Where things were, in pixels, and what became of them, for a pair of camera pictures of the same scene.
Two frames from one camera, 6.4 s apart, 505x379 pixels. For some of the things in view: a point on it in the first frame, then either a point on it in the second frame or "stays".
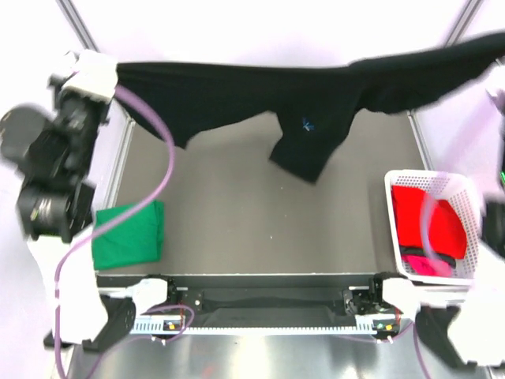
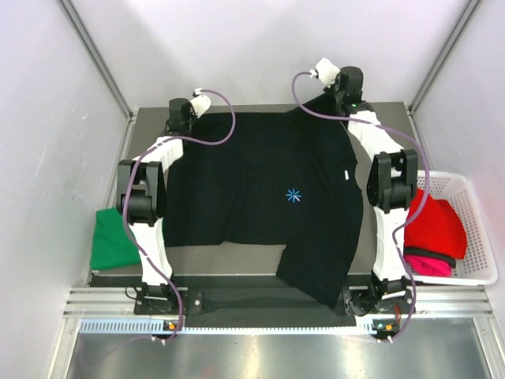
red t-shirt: [447, 231] stays
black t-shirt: [318, 103] -> [283, 178]
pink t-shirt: [426, 265] stays
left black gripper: [60, 94] -> [192, 114]
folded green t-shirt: [136, 239] stays
